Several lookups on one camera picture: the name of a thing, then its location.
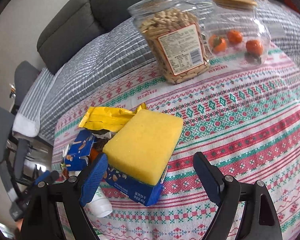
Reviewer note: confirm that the white green-print container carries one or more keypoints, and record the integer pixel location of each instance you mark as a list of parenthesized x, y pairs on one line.
[(101, 205)]

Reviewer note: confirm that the grey chair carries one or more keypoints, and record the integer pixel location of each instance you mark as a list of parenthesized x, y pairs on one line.
[(25, 80), (0, 130)]

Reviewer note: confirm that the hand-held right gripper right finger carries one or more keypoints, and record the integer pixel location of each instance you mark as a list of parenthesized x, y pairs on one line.
[(207, 177)]

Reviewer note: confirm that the clear plastic jar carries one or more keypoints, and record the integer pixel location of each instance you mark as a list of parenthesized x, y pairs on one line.
[(240, 20)]

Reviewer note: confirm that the patterned tablecloth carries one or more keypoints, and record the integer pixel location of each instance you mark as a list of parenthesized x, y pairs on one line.
[(240, 130)]

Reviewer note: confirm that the tangerine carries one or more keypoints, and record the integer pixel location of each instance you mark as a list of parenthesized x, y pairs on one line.
[(217, 43), (235, 36), (254, 47)]

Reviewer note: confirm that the grey striped quilt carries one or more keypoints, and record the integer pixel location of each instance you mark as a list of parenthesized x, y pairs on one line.
[(90, 62)]

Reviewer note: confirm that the wooden jar lid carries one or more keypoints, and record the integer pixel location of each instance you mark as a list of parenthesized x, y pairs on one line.
[(233, 1)]

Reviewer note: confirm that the yellow sponge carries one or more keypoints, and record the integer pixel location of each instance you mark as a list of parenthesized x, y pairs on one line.
[(145, 145)]

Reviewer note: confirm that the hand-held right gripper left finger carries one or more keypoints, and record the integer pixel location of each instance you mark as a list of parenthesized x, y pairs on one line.
[(93, 180)]

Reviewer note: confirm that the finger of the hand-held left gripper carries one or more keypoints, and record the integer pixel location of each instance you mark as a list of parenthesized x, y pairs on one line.
[(48, 176)]

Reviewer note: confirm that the yellow snack wrapper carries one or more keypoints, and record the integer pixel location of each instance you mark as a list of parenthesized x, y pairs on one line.
[(105, 120)]

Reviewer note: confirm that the clear jar of nuts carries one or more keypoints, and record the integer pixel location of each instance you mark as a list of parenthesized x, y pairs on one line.
[(182, 52)]

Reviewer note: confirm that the grey sofa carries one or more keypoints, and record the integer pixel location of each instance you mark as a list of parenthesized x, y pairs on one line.
[(72, 25)]

